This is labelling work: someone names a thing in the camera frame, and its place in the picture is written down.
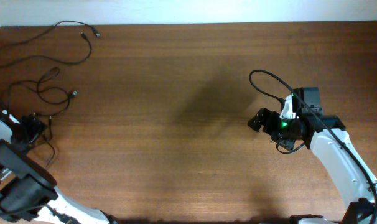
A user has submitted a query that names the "thick black USB cable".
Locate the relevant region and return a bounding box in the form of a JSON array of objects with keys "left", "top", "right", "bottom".
[{"left": 0, "top": 20, "right": 101, "bottom": 69}]

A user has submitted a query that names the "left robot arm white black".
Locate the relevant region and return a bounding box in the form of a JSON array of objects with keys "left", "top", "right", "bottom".
[{"left": 0, "top": 110, "right": 118, "bottom": 224}]

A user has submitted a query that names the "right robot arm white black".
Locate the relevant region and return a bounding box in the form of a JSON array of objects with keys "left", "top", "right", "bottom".
[{"left": 248, "top": 87, "right": 377, "bottom": 223}]

